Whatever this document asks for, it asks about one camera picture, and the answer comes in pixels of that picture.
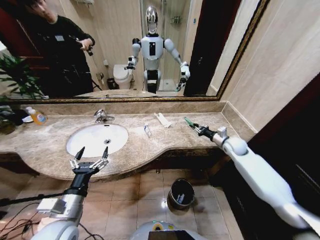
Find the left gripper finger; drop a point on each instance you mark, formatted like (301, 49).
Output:
(105, 156)
(79, 154)

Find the white trash piece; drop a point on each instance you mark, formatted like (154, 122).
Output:
(180, 198)

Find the green leafy plant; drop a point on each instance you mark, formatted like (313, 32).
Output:
(18, 75)

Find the dark wooden door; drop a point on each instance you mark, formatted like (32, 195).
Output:
(287, 130)

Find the chrome faucet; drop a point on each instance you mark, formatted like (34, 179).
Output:
(100, 117)

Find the white oval sink basin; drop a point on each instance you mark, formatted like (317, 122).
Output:
(92, 137)

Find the orange liquid soap bottle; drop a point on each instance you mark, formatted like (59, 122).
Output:
(39, 118)

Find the white robot front shell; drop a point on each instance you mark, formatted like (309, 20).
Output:
(143, 231)

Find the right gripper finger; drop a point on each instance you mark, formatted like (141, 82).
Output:
(197, 131)
(199, 126)

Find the gold framed wall mirror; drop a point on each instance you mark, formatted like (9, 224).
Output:
(120, 37)

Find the small white dish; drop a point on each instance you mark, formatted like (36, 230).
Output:
(26, 120)

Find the green plastic trash piece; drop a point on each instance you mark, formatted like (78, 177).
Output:
(188, 121)

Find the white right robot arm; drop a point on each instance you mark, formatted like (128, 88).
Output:
(262, 175)

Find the round metal trash bin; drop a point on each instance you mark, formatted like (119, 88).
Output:
(173, 202)

